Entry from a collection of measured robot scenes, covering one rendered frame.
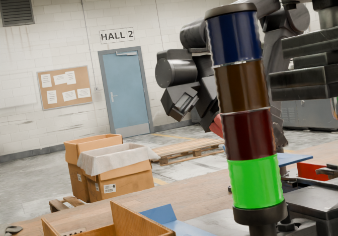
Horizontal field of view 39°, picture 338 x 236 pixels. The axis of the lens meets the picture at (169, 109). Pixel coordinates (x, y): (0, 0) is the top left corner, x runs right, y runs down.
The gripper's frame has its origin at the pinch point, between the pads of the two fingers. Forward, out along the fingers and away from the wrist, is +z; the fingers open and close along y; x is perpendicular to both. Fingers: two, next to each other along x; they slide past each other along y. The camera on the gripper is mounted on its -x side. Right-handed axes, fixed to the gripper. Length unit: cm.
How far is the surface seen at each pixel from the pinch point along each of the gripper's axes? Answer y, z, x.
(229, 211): -1.3, 9.9, -7.4
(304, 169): -2.5, 6.4, 12.0
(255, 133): 43, 15, -28
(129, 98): -883, -530, 361
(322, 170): 13.1, 11.6, 2.1
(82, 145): -333, -167, 62
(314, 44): 32.2, 1.5, -5.9
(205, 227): 2.1, 11.9, -14.2
